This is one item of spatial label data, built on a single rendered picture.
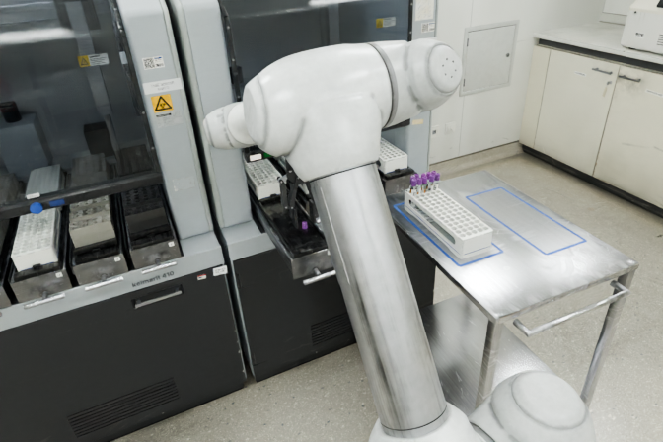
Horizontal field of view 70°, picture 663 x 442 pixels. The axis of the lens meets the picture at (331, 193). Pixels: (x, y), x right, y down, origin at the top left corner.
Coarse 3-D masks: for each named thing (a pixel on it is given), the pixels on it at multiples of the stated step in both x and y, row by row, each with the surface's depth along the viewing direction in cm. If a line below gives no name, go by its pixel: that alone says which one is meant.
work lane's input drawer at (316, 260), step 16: (288, 192) 160; (256, 208) 157; (272, 208) 154; (272, 224) 144; (288, 224) 146; (272, 240) 145; (288, 240) 138; (304, 240) 138; (320, 240) 137; (288, 256) 131; (304, 256) 131; (320, 256) 133; (304, 272) 133
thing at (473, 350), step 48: (480, 192) 153; (432, 240) 132; (528, 240) 130; (576, 240) 128; (480, 288) 114; (528, 288) 113; (576, 288) 112; (624, 288) 116; (432, 336) 171; (480, 336) 170; (528, 336) 106; (480, 384) 118
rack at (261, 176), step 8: (264, 160) 174; (248, 168) 168; (256, 168) 167; (264, 168) 167; (272, 168) 168; (248, 176) 164; (256, 176) 162; (264, 176) 162; (272, 176) 163; (280, 176) 161; (256, 184) 156; (264, 184) 156; (272, 184) 157; (256, 192) 159; (264, 192) 157; (272, 192) 158
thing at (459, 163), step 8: (504, 144) 357; (512, 144) 361; (520, 144) 365; (480, 152) 350; (488, 152) 354; (496, 152) 358; (504, 152) 361; (512, 152) 364; (520, 152) 366; (448, 160) 339; (456, 160) 343; (464, 160) 347; (472, 160) 350; (480, 160) 354; (488, 160) 356; (432, 168) 337; (440, 168) 340; (448, 168) 343; (456, 168) 346; (464, 168) 347
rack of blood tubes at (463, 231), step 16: (432, 192) 143; (432, 208) 135; (448, 208) 134; (464, 208) 134; (432, 224) 138; (448, 224) 128; (464, 224) 128; (480, 224) 127; (448, 240) 127; (464, 240) 121; (480, 240) 123; (464, 256) 123
